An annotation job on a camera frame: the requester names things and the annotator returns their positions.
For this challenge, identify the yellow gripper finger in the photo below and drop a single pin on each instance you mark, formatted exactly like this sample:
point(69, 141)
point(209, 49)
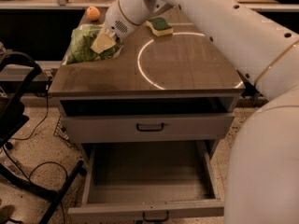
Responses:
point(102, 42)

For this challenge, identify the closed grey upper drawer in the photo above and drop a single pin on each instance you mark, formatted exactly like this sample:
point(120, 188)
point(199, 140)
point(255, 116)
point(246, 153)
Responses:
point(113, 129)

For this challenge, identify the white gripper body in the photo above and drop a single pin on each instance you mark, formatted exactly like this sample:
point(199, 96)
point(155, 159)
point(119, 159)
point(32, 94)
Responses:
point(116, 20)

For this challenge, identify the orange fruit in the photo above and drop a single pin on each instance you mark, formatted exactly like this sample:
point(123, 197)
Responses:
point(93, 13)

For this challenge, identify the green and yellow sponge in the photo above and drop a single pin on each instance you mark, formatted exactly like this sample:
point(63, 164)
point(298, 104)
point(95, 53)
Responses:
point(159, 26)

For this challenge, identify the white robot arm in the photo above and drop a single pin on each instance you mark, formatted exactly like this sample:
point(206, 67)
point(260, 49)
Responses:
point(262, 185)

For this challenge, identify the grey drawer cabinet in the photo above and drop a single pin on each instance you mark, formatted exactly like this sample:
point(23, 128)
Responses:
point(177, 74)

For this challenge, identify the open grey bottom drawer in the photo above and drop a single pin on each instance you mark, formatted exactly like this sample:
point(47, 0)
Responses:
point(149, 181)

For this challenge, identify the green jalapeno chip bag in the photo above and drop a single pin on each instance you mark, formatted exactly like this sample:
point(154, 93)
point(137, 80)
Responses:
point(80, 48)

